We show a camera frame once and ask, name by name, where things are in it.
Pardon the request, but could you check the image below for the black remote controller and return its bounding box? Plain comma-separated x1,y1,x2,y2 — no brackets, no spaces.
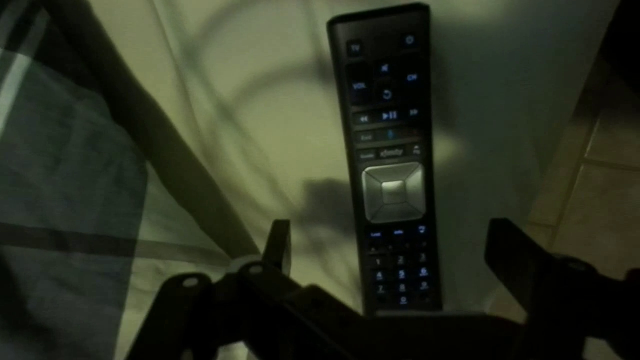
325,1,447,316

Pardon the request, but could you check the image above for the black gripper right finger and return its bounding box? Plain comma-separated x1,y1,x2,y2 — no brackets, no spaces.
483,215,640,360

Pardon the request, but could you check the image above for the bed with beige sheet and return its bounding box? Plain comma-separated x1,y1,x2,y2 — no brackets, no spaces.
87,0,625,360

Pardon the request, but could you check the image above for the plaid blanket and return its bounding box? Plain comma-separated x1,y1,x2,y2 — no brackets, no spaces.
0,0,264,360

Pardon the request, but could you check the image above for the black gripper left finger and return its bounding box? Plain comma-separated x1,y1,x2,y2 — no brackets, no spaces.
127,217,309,360

